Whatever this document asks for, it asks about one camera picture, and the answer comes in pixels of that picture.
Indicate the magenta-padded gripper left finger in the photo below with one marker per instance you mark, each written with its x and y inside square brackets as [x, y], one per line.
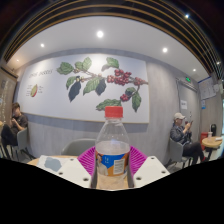
[75, 171]

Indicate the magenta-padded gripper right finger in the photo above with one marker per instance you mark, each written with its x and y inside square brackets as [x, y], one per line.
[150, 170]

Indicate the clear red-capped drink bottle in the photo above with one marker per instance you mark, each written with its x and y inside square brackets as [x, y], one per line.
[112, 153]

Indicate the white paper sheet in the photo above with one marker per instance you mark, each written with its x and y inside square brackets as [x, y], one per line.
[50, 163]

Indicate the person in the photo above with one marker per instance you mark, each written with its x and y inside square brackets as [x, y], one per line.
[181, 135]
[15, 125]

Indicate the red bin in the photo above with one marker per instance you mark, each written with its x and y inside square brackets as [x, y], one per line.
[203, 138]

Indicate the small round wooden table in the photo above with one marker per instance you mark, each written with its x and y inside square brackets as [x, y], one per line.
[211, 141]

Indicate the white paper door sign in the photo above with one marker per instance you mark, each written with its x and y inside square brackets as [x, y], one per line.
[183, 104]

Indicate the green exit sign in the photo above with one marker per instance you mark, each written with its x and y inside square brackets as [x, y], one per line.
[188, 79]

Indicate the round ceiling lights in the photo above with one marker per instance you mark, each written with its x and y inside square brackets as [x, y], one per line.
[100, 34]

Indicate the coffee branch wall mural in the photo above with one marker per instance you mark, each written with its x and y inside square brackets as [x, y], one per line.
[50, 100]

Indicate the wall notice board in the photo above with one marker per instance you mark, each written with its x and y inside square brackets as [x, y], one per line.
[207, 88]

